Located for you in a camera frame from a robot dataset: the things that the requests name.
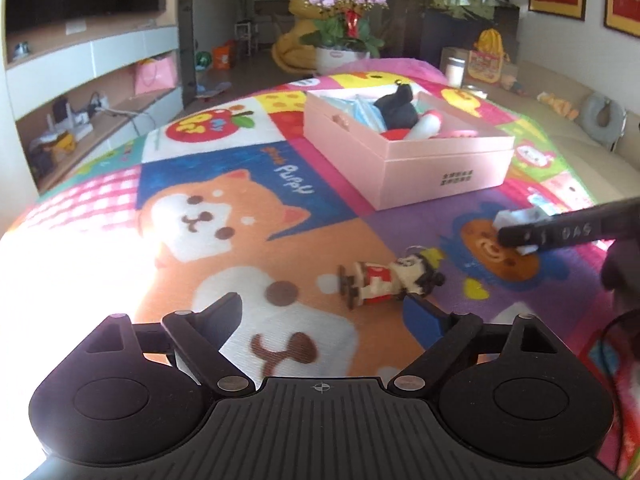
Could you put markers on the small white shelf device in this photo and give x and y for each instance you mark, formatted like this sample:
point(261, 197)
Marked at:
point(21, 50)

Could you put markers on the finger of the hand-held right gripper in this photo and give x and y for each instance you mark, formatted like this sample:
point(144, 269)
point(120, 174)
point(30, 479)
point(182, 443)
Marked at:
point(565, 230)

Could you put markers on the small plush toy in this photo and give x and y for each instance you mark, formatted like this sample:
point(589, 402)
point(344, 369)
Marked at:
point(515, 84)

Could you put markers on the toy figure with yellow hat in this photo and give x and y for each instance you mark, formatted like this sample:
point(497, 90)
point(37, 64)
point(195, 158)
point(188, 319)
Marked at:
point(380, 280)

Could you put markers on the potted pink orchid plant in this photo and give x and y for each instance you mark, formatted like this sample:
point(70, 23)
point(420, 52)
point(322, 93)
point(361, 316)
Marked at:
point(340, 35)

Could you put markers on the colourful cartoon play mat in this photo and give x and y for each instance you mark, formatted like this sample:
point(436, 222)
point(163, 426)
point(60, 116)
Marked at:
point(240, 160)

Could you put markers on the watermelon ball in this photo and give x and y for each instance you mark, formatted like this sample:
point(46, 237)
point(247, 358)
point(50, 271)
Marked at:
point(202, 59)

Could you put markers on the white thermos bottle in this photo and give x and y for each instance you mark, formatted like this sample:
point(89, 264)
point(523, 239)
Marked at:
point(455, 70)

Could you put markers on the dark sideboard cabinet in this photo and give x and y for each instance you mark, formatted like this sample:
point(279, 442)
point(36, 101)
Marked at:
point(465, 30)

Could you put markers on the small skateboard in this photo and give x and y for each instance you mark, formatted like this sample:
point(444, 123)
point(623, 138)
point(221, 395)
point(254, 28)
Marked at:
point(212, 90)

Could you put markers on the white wall switch plate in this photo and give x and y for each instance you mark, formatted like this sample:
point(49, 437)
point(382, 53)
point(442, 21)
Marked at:
point(75, 26)

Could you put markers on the beige sofa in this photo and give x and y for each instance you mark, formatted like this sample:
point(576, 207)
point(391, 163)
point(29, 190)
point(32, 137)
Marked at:
point(600, 175)

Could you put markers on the orange box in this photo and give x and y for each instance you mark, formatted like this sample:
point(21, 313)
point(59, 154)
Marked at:
point(223, 56)

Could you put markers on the yellow backpack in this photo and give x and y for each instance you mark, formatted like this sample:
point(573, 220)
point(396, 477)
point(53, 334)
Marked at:
point(490, 41)

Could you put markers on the pink gauze cloth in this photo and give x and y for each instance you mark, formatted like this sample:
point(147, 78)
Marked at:
point(390, 67)

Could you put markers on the blue wet wipes packet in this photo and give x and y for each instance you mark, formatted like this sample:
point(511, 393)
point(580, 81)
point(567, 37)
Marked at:
point(365, 115)

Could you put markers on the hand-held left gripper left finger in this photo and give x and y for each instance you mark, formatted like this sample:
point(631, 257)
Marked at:
point(220, 317)

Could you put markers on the pink gift bag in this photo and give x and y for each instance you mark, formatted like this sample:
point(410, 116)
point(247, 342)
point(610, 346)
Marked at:
point(156, 75)

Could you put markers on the small yellow toy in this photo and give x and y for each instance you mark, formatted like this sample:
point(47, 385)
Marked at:
point(557, 104)

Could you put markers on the white and red toy rocket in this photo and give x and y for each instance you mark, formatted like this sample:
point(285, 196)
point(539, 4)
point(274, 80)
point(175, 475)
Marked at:
point(425, 127)

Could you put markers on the yellow toy on shelf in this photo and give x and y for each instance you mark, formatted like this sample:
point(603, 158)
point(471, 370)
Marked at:
point(55, 146)

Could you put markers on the pink cardboard box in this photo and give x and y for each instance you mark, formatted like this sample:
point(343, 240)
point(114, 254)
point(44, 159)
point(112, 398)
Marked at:
point(425, 175)

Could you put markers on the white and wood wall cabinet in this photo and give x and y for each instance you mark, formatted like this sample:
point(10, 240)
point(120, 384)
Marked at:
point(125, 47)

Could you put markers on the large yellow plush toy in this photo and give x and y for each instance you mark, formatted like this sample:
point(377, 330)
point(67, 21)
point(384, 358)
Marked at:
point(290, 50)

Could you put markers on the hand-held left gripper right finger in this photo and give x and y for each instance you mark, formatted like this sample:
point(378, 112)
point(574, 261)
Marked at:
point(422, 317)

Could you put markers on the small white rack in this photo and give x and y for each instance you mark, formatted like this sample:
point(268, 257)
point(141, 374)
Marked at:
point(244, 37)

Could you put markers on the colourful cartoon bag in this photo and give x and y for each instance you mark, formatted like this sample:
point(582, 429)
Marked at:
point(485, 66)

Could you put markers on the black set-top box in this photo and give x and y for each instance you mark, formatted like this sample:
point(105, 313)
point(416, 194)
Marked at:
point(61, 112)

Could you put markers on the black plush toy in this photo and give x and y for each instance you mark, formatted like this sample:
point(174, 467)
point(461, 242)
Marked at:
point(395, 110)

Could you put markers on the small white plastic bottle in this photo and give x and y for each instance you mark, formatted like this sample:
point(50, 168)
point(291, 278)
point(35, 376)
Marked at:
point(510, 219)

